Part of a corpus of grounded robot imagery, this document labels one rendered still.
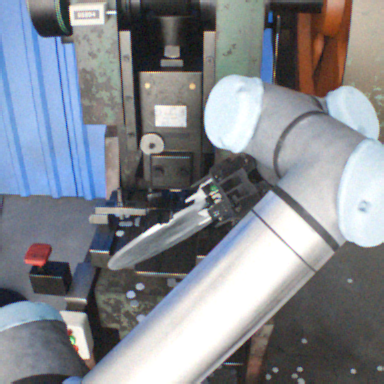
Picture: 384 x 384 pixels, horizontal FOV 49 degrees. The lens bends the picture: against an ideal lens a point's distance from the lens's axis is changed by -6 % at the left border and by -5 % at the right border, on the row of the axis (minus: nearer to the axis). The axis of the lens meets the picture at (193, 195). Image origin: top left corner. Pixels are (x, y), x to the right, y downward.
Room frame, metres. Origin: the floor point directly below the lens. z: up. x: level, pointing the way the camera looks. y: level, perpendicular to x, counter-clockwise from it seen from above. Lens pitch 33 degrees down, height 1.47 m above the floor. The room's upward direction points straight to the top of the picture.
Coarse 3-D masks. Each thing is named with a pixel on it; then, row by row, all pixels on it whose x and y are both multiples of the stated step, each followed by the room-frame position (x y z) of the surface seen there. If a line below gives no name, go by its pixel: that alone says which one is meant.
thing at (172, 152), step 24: (144, 72) 0.95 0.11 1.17; (168, 72) 0.94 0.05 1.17; (192, 72) 0.94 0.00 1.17; (144, 96) 0.95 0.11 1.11; (168, 96) 0.94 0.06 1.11; (192, 96) 0.94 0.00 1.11; (144, 120) 0.95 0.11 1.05; (168, 120) 0.94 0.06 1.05; (192, 120) 0.94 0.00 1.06; (144, 144) 0.94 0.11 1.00; (168, 144) 0.94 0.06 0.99; (192, 144) 0.94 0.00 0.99; (144, 168) 0.95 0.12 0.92; (168, 168) 0.91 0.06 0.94; (192, 168) 0.94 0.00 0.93
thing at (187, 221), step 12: (204, 204) 0.60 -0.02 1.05; (180, 216) 0.58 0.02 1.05; (192, 216) 0.63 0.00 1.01; (204, 216) 0.70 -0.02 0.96; (156, 228) 0.56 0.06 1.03; (168, 228) 0.60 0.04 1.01; (180, 228) 0.69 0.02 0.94; (192, 228) 0.72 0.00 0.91; (132, 240) 0.56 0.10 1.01; (144, 240) 0.57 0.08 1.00; (156, 240) 0.66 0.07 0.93; (168, 240) 0.71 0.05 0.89; (120, 252) 0.57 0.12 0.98; (132, 252) 0.60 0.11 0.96; (144, 252) 0.65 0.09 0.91; (156, 252) 0.72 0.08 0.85; (108, 264) 0.60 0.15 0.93; (120, 264) 0.62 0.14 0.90; (132, 264) 0.69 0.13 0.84
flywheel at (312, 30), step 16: (336, 0) 0.93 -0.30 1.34; (304, 16) 1.28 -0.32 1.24; (320, 16) 0.99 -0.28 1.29; (336, 16) 0.93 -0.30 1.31; (304, 32) 1.26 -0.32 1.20; (320, 32) 0.98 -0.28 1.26; (336, 32) 0.95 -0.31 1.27; (304, 48) 1.24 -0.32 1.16; (320, 48) 1.16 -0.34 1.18; (336, 48) 0.94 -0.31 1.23; (304, 64) 1.21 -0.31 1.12; (320, 64) 1.08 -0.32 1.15; (336, 64) 0.93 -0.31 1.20; (304, 80) 1.16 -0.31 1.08; (320, 80) 1.06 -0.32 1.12; (336, 80) 0.91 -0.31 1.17; (320, 96) 1.04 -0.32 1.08
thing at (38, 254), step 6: (30, 246) 0.84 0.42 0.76; (36, 246) 0.84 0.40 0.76; (42, 246) 0.84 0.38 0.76; (48, 246) 0.84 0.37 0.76; (30, 252) 0.82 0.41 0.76; (36, 252) 0.82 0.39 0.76; (42, 252) 0.82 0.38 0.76; (48, 252) 0.82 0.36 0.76; (24, 258) 0.79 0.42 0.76; (30, 258) 0.79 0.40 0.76; (36, 258) 0.79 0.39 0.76; (42, 258) 0.79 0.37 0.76; (48, 258) 0.81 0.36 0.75; (36, 264) 0.79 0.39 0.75; (42, 264) 0.82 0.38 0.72
